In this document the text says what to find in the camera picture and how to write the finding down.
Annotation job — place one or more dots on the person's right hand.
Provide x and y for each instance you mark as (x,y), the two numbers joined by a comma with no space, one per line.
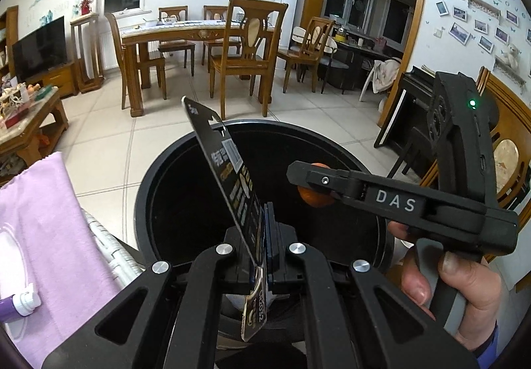
(481,290)

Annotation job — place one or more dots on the orange tangerine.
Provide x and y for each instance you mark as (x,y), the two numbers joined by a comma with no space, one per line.
(317,199)

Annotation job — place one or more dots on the wooden television stand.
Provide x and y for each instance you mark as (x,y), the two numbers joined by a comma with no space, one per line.
(62,78)

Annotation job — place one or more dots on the green flat box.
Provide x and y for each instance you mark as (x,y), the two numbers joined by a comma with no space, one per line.
(43,94)

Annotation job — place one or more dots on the tall wooden plant stand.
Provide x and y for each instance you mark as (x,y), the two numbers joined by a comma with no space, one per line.
(87,53)

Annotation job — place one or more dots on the purple cloth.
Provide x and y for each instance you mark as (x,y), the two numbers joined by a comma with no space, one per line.
(41,228)

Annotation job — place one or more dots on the black piano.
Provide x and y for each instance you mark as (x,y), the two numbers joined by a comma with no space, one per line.
(408,103)

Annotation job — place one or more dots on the wooden model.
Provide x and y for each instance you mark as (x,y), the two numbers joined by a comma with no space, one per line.
(10,101)

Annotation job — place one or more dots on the wooden dining table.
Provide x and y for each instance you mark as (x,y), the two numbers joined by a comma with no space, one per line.
(174,31)

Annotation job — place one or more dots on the white woven table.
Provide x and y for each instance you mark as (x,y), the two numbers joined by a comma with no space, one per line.
(112,244)

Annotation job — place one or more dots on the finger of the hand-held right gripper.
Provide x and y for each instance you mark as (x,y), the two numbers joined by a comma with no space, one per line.
(327,178)

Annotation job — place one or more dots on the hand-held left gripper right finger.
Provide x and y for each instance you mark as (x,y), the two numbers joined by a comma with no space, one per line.
(271,244)

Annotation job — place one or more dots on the black television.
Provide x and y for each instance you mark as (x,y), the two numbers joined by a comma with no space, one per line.
(39,47)

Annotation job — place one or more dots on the person's right forearm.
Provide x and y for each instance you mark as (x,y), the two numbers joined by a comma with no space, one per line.
(489,348)

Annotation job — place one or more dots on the white wall shelf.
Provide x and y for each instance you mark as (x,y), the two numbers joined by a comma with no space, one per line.
(512,74)

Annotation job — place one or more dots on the white teddy bear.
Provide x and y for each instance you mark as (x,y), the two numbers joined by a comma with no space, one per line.
(510,56)

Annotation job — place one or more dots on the red flat box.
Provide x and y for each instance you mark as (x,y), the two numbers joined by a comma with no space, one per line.
(9,121)

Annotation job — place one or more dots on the wooden dining chair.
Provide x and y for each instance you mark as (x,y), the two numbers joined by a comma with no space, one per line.
(174,47)
(309,45)
(116,45)
(249,62)
(213,14)

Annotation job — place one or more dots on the purple tube white cap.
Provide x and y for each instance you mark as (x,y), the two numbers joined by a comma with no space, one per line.
(25,302)

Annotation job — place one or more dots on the wooden coffee table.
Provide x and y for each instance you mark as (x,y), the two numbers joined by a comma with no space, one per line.
(37,120)

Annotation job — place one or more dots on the black trash bin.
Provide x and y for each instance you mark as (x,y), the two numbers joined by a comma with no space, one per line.
(178,203)

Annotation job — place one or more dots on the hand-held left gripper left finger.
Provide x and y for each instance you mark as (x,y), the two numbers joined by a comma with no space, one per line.
(234,255)

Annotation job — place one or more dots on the red vase with flowers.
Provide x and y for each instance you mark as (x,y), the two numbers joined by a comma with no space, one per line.
(86,4)

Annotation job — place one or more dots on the black card package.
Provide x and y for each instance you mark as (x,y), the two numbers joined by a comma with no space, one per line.
(228,170)

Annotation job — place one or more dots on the glazed balcony windows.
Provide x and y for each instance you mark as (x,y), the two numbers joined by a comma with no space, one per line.
(365,0)

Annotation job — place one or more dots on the wooden chair with cream back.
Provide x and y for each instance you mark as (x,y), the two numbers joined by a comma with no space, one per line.
(512,132)

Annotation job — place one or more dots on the dark round side table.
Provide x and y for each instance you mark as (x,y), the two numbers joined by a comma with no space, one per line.
(352,62)

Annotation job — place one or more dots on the white infant seat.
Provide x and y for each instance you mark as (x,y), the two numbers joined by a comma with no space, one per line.
(383,74)

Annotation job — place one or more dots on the wall photo frames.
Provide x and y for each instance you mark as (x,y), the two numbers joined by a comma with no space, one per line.
(458,31)

